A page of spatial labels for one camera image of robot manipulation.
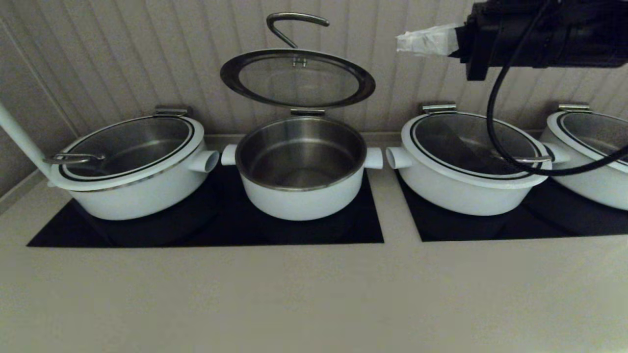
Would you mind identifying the black glass induction cooktop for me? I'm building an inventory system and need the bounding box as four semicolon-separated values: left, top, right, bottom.
395;172;628;242
27;164;384;248

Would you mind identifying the white slanted pole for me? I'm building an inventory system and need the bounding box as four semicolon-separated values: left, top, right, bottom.
0;101;57;188

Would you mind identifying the thin black cable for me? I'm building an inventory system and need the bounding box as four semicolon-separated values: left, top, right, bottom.
486;0;628;177

